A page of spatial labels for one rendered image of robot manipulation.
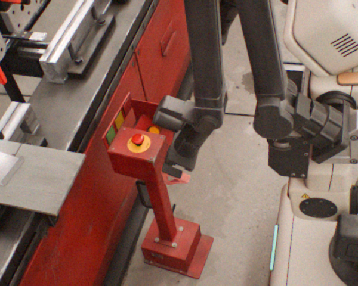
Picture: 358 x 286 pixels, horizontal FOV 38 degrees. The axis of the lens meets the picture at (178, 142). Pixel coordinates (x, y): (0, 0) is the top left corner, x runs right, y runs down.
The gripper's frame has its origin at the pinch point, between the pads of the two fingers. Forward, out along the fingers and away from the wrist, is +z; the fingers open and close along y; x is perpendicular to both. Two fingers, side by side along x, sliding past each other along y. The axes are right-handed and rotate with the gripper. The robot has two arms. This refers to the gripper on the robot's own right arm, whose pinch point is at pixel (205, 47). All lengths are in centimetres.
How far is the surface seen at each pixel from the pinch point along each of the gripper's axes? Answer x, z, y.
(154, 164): -0.5, 26.5, 26.9
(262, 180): 58, 82, -24
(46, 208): -24, 12, 59
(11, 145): -39, 19, 43
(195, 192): 32, 96, -13
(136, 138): -8.1, 25.1, 21.3
